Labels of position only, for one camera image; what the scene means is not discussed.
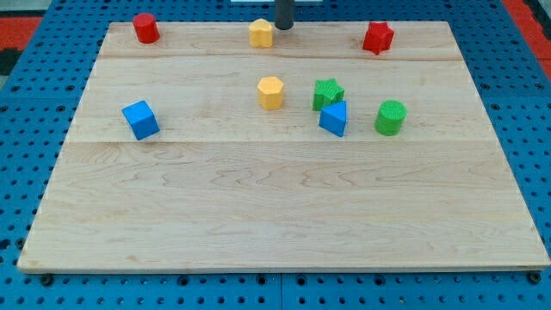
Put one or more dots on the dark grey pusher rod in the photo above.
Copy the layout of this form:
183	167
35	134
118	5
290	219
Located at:
284	14

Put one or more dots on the red cylinder block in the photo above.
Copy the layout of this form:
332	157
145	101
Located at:
145	27

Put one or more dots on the yellow heart block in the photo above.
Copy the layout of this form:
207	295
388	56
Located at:
261	34

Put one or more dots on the yellow hexagon block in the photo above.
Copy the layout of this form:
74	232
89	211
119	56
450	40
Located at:
270	93

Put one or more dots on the green star block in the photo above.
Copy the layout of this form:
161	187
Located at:
326	92

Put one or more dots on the red star block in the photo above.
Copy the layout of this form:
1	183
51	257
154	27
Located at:
378	37

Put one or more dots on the blue triangle block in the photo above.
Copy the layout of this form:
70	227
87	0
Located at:
333	118

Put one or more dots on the green cylinder block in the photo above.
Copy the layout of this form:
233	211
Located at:
390	117

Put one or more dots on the blue cube block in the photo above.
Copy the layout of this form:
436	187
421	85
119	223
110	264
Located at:
141	120

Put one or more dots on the wooden board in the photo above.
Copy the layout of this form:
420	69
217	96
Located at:
226	186

